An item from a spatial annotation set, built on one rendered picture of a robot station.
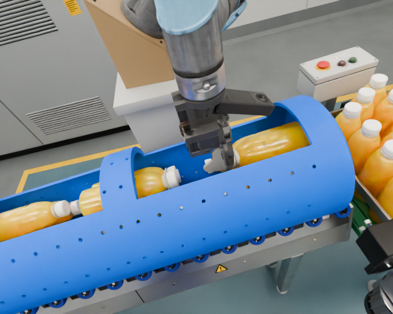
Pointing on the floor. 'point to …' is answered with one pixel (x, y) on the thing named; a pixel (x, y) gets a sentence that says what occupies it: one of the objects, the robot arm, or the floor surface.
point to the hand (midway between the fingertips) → (226, 161)
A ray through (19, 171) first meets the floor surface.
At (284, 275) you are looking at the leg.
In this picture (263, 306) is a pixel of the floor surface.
